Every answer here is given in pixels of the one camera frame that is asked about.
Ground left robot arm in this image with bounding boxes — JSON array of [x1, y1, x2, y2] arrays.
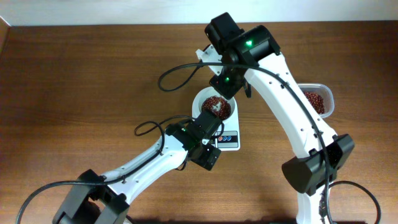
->
[[52, 110, 222, 224]]

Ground clear plastic food container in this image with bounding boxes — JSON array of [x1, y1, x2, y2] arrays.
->
[[298, 83, 335, 118]]

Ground white round bowl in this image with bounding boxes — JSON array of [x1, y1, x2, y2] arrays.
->
[[192, 86, 238, 123]]

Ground white digital kitchen scale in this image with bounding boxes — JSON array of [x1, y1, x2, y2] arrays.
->
[[203, 100, 241, 151]]

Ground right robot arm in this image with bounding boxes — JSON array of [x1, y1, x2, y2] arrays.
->
[[204, 12, 354, 223]]

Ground red adzuki beans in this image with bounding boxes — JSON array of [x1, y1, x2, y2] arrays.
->
[[304, 91, 325, 114]]

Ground red beans in bowl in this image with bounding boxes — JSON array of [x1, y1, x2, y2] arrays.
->
[[201, 96, 231, 120]]

